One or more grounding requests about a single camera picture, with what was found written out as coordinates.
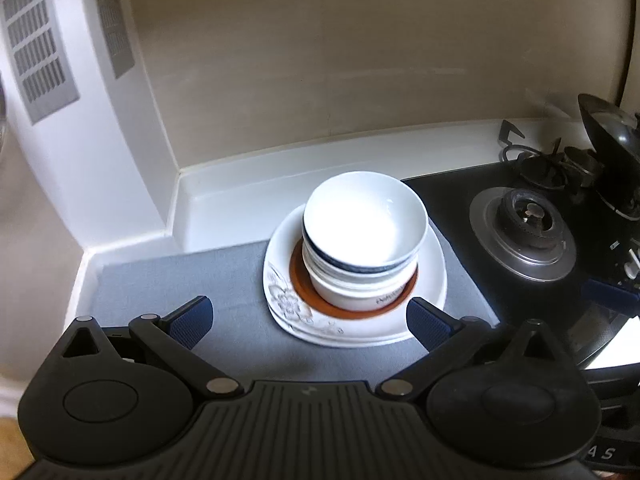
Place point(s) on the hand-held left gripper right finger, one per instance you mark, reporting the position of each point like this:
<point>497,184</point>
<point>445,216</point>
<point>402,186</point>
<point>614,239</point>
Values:
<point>429,324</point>

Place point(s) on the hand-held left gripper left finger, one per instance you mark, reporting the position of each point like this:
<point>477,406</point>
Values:
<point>190,319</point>

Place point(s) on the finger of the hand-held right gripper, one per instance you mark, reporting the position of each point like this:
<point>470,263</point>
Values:
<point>610,295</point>

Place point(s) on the cream bowl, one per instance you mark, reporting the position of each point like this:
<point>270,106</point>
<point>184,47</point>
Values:
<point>350,295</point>

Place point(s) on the brown round plate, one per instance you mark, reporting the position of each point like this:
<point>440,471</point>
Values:
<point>300,285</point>

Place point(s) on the white bowl blue pattern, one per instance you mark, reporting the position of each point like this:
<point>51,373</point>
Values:
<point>365,220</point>

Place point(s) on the silver stove knob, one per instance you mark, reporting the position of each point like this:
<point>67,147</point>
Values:
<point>634,262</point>

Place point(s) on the grey counter mat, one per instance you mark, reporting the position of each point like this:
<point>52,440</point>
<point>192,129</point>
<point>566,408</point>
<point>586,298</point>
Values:
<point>150,285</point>

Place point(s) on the round metal stove burner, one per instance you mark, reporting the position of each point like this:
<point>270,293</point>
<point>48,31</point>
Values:
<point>525,230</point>

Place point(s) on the black glass gas stove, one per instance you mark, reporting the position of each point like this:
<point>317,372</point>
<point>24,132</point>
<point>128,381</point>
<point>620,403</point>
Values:
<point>450,195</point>

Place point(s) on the small dark pot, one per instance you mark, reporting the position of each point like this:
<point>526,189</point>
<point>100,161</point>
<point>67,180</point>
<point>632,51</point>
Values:
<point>582,165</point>

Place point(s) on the black wok with lid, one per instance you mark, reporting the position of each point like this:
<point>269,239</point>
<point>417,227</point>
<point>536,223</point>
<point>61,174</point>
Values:
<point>615,135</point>

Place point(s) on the black pan support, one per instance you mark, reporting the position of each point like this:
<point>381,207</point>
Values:
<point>530,152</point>

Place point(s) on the wooden cutting board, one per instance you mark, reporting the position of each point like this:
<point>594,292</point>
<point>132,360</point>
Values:
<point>7,452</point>

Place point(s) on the grey vent grille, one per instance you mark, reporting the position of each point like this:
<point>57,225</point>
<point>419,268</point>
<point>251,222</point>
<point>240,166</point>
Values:
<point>115,25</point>
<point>35,45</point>

